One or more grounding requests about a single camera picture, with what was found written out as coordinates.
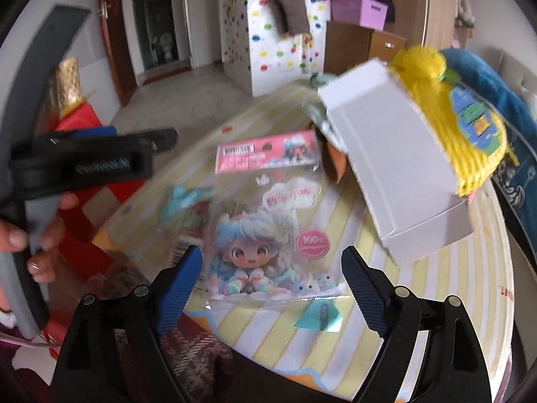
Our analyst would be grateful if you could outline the bed with blue quilt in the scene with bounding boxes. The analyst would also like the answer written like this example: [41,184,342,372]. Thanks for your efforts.
[440,48,537,236]

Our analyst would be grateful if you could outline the brown wooden door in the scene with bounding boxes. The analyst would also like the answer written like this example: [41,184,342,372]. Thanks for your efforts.
[98,0,139,107]

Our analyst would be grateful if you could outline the wooden nightstand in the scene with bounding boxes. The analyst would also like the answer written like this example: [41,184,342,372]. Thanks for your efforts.
[325,21,407,76]

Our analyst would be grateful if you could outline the brown leather sheath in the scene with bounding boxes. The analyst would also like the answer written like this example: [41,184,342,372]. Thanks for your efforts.
[316,128,351,185]

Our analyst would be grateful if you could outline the white cardboard box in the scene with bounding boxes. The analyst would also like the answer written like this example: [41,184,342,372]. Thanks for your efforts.
[316,58,475,267]

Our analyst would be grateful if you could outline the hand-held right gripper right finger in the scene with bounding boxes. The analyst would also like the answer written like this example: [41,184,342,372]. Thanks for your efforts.
[341,245,493,403]

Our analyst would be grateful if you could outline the person's left hand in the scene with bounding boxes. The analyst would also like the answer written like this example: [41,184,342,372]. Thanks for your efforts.
[0,191,80,284]

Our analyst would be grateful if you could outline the yellow knitted pouch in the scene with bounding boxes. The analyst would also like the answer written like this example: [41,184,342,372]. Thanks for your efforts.
[388,46,519,198]

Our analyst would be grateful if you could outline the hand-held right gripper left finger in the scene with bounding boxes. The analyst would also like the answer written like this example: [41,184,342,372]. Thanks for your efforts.
[50,244,204,403]

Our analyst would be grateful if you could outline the dark plaid cloth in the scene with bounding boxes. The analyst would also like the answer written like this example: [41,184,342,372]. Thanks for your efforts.
[115,327,236,403]

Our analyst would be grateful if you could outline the gold glitter box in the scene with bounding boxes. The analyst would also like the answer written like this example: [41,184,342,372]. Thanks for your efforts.
[40,56,91,114]

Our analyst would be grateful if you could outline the tall wooden wardrobe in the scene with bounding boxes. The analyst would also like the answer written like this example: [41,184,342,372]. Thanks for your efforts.
[394,0,458,51]

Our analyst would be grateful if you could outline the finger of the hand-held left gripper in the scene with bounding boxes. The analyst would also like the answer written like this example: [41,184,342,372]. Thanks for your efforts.
[46,126,179,154]
[9,147,155,197]

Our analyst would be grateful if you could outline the pink hanging clothes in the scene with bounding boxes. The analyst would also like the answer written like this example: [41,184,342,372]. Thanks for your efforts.
[451,0,474,49]

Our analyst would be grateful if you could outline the cartoon doll plastic package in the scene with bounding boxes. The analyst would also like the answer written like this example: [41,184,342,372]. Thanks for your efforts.
[161,128,349,303]

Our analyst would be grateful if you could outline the polka dot fabric wardrobe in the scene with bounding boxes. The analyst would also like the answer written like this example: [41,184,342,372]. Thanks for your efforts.
[220,0,330,97]

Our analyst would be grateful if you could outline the small teal wrapper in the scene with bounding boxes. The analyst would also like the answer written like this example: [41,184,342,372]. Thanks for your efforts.
[294,300,341,332]

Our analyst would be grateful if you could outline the pale green plush toy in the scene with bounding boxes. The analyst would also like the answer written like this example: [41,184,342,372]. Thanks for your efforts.
[303,100,332,132]

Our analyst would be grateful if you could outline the purple storage basket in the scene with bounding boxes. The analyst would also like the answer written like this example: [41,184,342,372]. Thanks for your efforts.
[331,0,389,30]

